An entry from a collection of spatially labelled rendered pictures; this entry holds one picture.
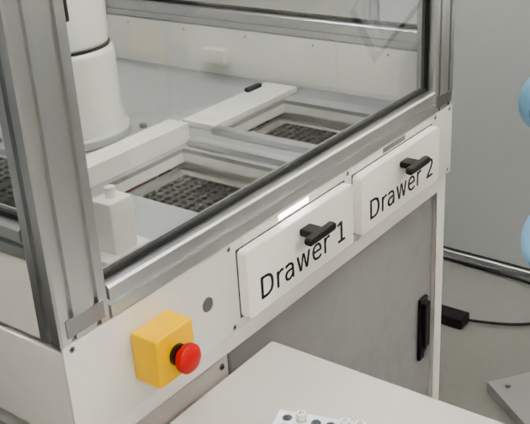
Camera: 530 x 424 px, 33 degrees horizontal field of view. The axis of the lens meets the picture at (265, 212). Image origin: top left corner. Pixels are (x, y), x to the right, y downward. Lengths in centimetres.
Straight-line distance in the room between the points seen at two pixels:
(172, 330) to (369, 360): 71
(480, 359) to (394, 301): 94
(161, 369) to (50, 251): 23
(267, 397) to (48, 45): 58
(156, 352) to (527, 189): 204
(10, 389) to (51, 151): 36
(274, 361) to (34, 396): 36
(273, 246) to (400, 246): 49
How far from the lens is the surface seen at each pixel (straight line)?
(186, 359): 114
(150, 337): 114
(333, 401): 126
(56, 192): 101
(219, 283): 127
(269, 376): 131
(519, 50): 288
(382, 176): 158
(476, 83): 297
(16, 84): 96
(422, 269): 189
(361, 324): 171
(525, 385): 257
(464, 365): 269
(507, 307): 298
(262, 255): 131
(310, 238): 135
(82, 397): 113
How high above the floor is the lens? 151
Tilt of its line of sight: 25 degrees down
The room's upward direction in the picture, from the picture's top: 3 degrees counter-clockwise
